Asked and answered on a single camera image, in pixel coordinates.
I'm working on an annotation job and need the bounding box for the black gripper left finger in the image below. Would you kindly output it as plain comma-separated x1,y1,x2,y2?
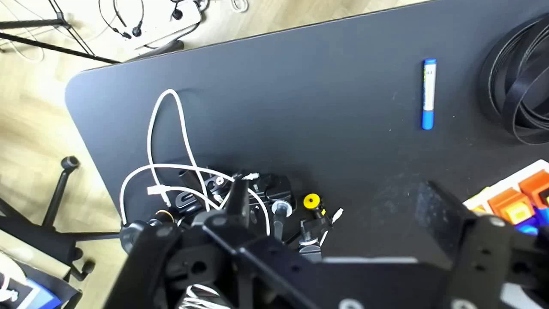
104,213,321,309

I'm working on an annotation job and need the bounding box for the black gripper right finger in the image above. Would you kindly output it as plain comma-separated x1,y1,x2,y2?
415,182,549,309

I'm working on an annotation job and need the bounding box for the blue and white marker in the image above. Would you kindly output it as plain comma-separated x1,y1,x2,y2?
420,58,437,130

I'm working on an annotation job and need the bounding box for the colourful toy block tray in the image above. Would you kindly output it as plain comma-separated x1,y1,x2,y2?
463,159,549,235

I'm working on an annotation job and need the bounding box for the black office chair base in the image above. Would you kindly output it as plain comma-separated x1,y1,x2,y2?
0,156,118,281

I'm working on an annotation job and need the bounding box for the white board with earphones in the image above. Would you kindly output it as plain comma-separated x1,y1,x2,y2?
96,0,209,50

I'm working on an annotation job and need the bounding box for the black tripod stand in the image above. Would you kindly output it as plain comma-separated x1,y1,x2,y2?
0,0,118,65

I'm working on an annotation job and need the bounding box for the white cable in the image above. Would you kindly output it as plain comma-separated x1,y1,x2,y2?
118,87,273,237

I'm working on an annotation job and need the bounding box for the black camera rig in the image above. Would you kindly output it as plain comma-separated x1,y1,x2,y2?
120,165,346,262

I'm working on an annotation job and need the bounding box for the coiled black strap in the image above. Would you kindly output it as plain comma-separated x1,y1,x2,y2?
480,14,549,147

